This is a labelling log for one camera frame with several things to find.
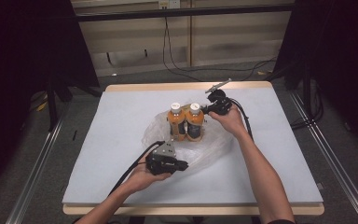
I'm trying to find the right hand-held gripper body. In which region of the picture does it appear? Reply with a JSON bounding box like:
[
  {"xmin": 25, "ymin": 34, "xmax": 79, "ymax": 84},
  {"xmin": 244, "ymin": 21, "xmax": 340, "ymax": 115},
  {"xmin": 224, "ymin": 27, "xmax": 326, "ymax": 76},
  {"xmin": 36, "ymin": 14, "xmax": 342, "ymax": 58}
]
[{"xmin": 204, "ymin": 77, "xmax": 233, "ymax": 116}]

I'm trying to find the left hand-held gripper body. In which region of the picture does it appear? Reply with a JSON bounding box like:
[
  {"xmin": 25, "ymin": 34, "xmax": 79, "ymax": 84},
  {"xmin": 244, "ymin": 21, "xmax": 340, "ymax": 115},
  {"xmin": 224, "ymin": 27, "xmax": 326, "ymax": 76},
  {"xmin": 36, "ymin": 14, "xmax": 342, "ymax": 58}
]
[{"xmin": 145, "ymin": 141, "xmax": 182, "ymax": 176}]

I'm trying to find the person's right hand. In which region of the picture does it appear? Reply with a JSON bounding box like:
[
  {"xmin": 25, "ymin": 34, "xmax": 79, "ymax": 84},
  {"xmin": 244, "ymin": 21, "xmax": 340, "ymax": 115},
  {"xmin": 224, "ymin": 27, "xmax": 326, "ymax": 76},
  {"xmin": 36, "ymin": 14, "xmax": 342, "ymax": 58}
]
[{"xmin": 208, "ymin": 106, "xmax": 249, "ymax": 140}]

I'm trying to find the person's left hand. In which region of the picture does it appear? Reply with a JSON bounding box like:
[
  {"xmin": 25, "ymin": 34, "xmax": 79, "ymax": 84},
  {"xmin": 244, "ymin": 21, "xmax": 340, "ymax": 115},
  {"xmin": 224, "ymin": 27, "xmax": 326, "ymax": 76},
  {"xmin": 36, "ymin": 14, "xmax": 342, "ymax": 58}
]
[{"xmin": 122, "ymin": 161, "xmax": 172, "ymax": 196}]

